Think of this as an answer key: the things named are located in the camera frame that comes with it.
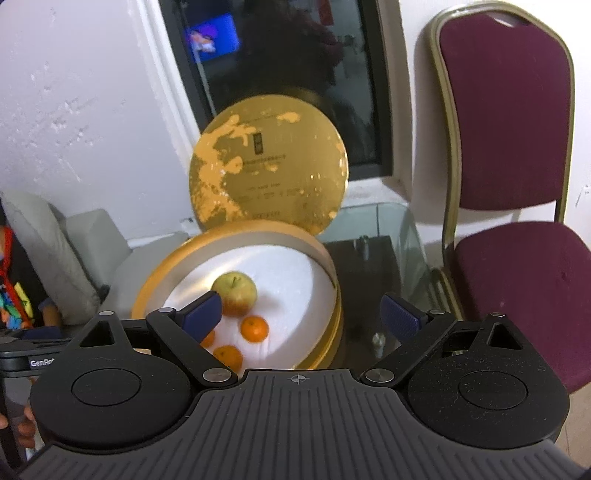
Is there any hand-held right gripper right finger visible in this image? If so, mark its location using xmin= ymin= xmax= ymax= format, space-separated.
xmin=361 ymin=292 xmax=539 ymax=387

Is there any yellow red apple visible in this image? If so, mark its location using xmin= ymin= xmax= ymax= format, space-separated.
xmin=211 ymin=271 xmax=258 ymax=317

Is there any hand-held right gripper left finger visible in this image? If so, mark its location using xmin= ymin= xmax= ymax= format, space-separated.
xmin=65 ymin=292 xmax=239 ymax=387

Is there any person's left hand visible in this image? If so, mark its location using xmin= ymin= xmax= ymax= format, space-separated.
xmin=0 ymin=405 xmax=37 ymax=449

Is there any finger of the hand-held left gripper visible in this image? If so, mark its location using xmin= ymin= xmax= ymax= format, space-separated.
xmin=21 ymin=325 xmax=64 ymax=341

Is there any person's left forearm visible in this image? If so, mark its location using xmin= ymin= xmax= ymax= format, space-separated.
xmin=40 ymin=298 xmax=64 ymax=329

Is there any purple padded chair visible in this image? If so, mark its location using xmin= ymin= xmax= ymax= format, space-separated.
xmin=425 ymin=2 xmax=591 ymax=396

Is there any white foam insert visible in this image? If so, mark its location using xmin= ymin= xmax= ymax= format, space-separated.
xmin=161 ymin=244 xmax=336 ymax=370

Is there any grey sofa cushion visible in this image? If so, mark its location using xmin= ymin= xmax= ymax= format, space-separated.
xmin=0 ymin=191 xmax=101 ymax=325

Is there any gold gift box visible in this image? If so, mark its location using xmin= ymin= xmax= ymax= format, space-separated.
xmin=131 ymin=219 xmax=345 ymax=371

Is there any grey sofa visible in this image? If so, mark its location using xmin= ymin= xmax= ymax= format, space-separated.
xmin=60 ymin=209 xmax=190 ymax=319

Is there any dark window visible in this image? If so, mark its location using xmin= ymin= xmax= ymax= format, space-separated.
xmin=157 ymin=0 xmax=394 ymax=182

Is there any round gold box lid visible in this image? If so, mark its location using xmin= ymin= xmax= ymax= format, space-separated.
xmin=189 ymin=95 xmax=349 ymax=239

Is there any glass desktop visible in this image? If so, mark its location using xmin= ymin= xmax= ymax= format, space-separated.
xmin=318 ymin=200 xmax=464 ymax=370

